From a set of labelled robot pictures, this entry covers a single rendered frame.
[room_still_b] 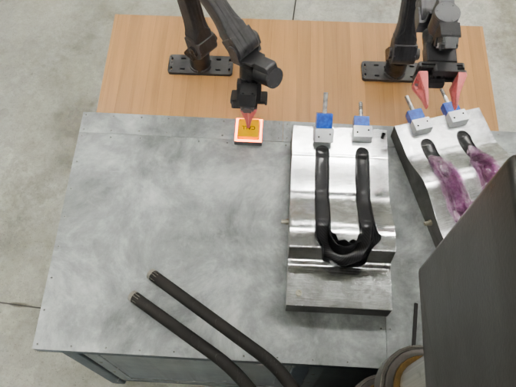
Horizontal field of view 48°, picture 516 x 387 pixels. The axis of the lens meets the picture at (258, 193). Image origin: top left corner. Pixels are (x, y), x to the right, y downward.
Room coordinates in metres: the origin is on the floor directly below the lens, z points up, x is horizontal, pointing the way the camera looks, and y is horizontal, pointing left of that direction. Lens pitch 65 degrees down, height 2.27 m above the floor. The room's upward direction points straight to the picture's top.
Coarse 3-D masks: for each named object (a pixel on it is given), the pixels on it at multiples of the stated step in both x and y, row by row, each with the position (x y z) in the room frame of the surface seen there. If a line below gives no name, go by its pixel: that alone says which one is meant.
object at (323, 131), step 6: (324, 96) 0.91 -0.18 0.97; (324, 102) 0.89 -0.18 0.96; (324, 108) 0.88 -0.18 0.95; (318, 114) 0.86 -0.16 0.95; (324, 114) 0.86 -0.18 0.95; (330, 114) 0.86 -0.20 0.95; (318, 120) 0.85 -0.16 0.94; (324, 120) 0.85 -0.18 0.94; (330, 120) 0.85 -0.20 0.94; (318, 126) 0.84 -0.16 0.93; (324, 126) 0.84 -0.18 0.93; (330, 126) 0.84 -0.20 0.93; (318, 132) 0.82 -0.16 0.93; (324, 132) 0.82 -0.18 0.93; (330, 132) 0.82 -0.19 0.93; (318, 138) 0.81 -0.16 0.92; (324, 138) 0.81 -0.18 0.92; (330, 138) 0.81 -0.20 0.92
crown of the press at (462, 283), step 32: (512, 160) 0.15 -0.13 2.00; (512, 192) 0.13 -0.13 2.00; (480, 224) 0.13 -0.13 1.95; (512, 224) 0.11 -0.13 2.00; (448, 256) 0.13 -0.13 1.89; (480, 256) 0.11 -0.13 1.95; (512, 256) 0.10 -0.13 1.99; (448, 288) 0.11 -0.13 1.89; (480, 288) 0.10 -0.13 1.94; (512, 288) 0.08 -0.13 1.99; (448, 320) 0.09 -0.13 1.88; (480, 320) 0.08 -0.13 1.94; (512, 320) 0.07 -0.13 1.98; (448, 352) 0.07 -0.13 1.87; (480, 352) 0.06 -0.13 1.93; (512, 352) 0.05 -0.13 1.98; (448, 384) 0.05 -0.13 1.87; (480, 384) 0.04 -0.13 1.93; (512, 384) 0.04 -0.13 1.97
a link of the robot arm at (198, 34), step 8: (184, 0) 1.12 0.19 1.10; (192, 0) 1.13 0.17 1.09; (184, 8) 1.12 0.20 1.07; (192, 8) 1.12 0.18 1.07; (200, 8) 1.14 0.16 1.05; (184, 16) 1.13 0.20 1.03; (192, 16) 1.11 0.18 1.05; (200, 16) 1.13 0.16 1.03; (184, 24) 1.13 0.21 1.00; (192, 24) 1.11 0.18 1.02; (200, 24) 1.12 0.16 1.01; (192, 32) 1.11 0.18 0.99; (200, 32) 1.11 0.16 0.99; (208, 32) 1.12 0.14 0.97; (192, 40) 1.10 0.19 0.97; (200, 40) 1.10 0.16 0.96; (208, 40) 1.11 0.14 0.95; (216, 40) 1.13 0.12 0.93; (200, 48) 1.09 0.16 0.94; (208, 48) 1.10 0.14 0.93; (200, 56) 1.08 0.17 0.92
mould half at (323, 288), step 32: (352, 160) 0.76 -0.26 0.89; (384, 160) 0.76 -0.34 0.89; (352, 192) 0.66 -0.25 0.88; (384, 192) 0.66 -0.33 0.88; (352, 224) 0.55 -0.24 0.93; (384, 224) 0.55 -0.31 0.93; (288, 256) 0.49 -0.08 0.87; (320, 256) 0.48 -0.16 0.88; (384, 256) 0.48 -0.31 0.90; (288, 288) 0.41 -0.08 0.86; (320, 288) 0.41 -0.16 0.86; (352, 288) 0.41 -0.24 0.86; (384, 288) 0.41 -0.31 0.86
